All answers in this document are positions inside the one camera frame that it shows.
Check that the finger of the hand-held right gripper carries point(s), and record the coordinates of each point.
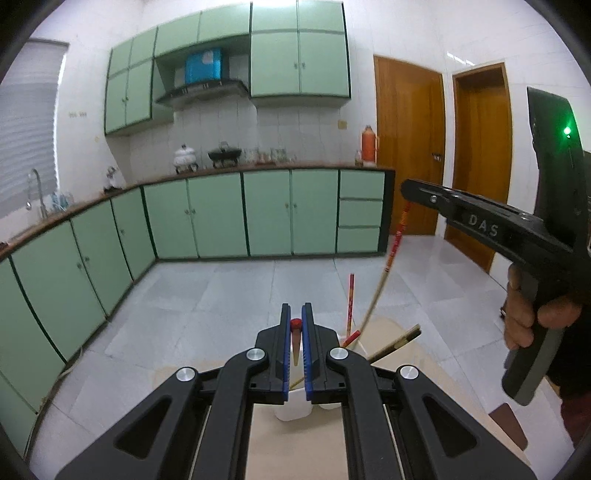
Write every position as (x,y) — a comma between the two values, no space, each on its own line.
(429,198)

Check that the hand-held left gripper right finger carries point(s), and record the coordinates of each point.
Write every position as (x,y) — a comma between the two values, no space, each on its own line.
(308,350)

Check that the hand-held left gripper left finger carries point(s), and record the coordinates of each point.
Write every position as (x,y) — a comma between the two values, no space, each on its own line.
(285,350)

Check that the red capped wooden chopstick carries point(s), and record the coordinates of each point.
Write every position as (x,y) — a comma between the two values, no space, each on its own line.
(296,341)

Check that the white utensil holder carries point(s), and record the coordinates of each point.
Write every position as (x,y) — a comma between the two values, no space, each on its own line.
(293,406)

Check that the person's right hand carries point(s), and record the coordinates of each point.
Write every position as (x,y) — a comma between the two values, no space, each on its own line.
(519,323)

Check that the closed wooden door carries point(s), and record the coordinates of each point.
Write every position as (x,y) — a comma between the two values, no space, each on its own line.
(406,138)

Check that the green drawer unit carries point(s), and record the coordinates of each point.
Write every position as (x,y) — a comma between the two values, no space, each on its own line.
(360,212)

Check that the orange thermos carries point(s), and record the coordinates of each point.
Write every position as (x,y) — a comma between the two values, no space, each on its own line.
(368,145)

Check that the green base cabinets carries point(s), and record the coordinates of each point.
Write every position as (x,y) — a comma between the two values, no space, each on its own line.
(207,217)

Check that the dark kitchen countertop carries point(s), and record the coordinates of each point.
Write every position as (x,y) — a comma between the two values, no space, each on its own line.
(277,167)

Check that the person's dark clothing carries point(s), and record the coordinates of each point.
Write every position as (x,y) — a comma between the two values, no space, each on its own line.
(577,406)

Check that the brown board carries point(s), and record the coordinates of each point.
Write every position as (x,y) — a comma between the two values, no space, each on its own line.
(508,427)

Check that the black wok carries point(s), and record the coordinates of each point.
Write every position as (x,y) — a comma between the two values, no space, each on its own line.
(225,153)

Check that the white lidded pot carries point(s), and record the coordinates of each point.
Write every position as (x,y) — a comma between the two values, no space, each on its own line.
(186,156)

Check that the small figurine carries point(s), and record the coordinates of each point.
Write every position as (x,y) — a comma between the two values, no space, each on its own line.
(112,179)

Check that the blue box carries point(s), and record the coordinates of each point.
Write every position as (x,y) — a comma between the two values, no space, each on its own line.
(204,67)

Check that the bottles beside sink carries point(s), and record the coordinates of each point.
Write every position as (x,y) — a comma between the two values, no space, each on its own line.
(62,201)

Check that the chrome kitchen faucet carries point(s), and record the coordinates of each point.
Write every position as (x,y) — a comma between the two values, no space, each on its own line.
(39,189)

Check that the white window blind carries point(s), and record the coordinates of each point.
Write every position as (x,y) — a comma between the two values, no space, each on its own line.
(27,129)

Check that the wooden door with frame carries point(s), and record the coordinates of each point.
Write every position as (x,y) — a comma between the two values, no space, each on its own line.
(480,161)

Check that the tall green wall cabinet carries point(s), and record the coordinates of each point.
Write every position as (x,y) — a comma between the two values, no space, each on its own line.
(300,55)

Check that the narrow green wall cabinet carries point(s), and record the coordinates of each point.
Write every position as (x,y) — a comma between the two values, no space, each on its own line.
(207,27)

